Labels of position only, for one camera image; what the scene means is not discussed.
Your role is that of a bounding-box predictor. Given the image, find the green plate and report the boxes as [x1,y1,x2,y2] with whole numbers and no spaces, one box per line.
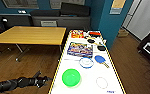
[61,67,82,88]

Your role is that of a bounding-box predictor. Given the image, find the yellow gaming table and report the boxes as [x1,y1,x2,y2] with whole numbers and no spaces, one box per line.
[48,29,128,94]

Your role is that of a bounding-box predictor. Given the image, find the white bowl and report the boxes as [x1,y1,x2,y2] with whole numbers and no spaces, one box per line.
[79,56,95,69]

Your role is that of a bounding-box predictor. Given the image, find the orange game pack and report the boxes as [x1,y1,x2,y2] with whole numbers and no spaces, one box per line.
[69,29,85,39]

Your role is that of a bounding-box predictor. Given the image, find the black paddle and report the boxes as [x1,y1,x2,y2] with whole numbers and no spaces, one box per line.
[86,38,97,44]
[96,45,107,52]

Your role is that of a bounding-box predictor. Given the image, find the dark grey sofa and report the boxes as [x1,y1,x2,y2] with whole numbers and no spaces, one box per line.
[30,2,92,30]
[0,13,34,28]

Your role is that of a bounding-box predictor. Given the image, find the red and black game piece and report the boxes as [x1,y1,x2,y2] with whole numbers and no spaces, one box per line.
[88,30,103,38]

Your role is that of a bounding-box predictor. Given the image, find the interior glass window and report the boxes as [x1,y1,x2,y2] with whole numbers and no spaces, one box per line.
[1,0,40,10]
[49,0,86,8]

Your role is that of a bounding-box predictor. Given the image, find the white wall outlet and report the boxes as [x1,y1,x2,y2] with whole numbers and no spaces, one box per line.
[18,10,27,15]

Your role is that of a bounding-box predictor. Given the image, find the yellow wall sign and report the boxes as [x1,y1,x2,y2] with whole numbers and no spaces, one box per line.
[109,0,127,16]

